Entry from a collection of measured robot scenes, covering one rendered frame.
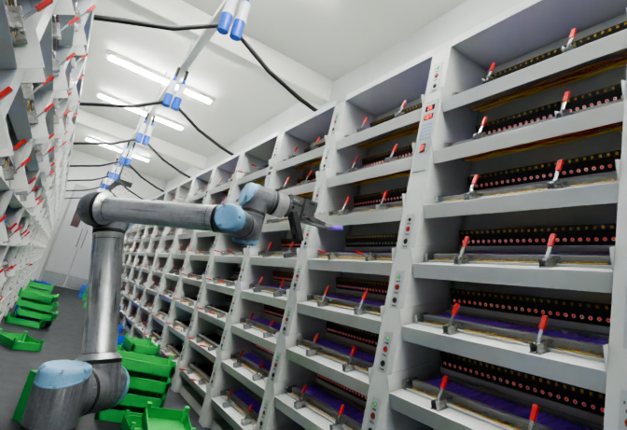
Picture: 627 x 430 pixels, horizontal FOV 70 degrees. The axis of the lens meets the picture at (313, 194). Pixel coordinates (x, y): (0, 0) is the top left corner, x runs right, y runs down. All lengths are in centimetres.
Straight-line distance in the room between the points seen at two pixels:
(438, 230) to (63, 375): 125
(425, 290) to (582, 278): 55
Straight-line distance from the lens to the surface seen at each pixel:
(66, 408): 162
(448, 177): 164
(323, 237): 211
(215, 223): 145
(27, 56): 118
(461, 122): 174
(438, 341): 137
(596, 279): 114
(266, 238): 274
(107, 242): 180
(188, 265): 403
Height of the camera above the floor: 73
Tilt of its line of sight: 14 degrees up
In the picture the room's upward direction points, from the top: 14 degrees clockwise
